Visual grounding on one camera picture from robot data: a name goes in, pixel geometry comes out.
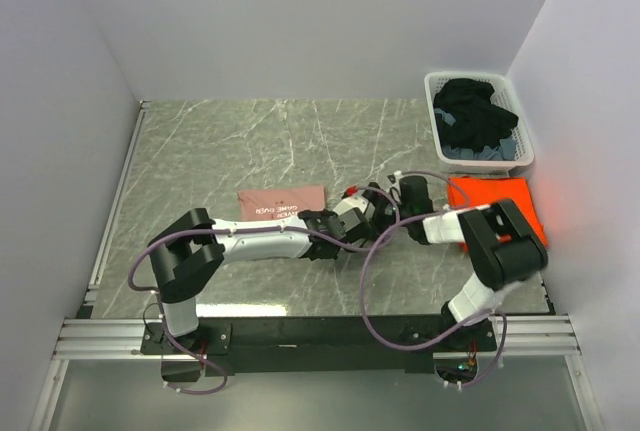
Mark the aluminium frame rail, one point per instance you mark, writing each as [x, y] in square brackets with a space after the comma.
[121, 339]

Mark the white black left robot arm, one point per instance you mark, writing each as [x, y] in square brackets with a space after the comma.
[187, 254]

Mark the pink printed t-shirt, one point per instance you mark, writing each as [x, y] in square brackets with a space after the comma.
[275, 204]

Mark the white plastic laundry basket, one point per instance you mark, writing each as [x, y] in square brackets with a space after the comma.
[505, 97]

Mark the black t-shirt in basket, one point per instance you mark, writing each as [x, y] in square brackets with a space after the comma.
[468, 118]

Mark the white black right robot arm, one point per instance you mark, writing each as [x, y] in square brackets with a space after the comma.
[504, 250]

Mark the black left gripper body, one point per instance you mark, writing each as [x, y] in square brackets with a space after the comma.
[329, 214]

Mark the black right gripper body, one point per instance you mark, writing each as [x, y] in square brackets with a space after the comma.
[405, 214]

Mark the folded orange t-shirt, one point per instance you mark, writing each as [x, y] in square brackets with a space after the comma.
[484, 191]

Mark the black robot mounting base bar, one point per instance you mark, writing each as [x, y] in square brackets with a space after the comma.
[310, 344]

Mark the blue garment in basket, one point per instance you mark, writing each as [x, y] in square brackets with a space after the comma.
[451, 149]

